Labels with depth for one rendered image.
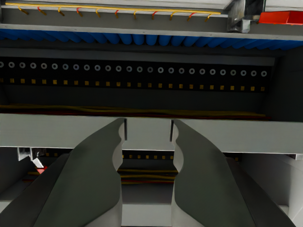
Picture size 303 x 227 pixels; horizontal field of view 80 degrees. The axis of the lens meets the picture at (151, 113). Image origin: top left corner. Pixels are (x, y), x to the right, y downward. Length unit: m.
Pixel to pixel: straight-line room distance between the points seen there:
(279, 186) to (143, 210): 0.28
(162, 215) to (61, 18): 0.35
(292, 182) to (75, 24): 0.44
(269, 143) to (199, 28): 0.18
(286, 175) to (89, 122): 0.38
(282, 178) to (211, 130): 0.24
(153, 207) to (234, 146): 0.19
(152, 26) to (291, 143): 0.24
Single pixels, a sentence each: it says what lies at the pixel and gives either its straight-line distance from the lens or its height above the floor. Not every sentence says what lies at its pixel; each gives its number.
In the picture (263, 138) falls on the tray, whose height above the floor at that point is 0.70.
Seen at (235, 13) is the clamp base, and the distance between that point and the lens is 0.22.
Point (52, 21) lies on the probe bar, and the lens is 0.26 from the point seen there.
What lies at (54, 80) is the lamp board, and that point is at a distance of 0.40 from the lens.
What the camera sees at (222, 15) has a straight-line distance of 0.25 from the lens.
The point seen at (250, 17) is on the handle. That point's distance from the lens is 0.21.
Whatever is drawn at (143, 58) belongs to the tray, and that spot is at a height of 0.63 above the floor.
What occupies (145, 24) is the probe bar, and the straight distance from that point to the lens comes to 0.24.
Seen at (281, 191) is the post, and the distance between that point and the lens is 0.48.
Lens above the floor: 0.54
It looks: 30 degrees up
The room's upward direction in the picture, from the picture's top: 178 degrees counter-clockwise
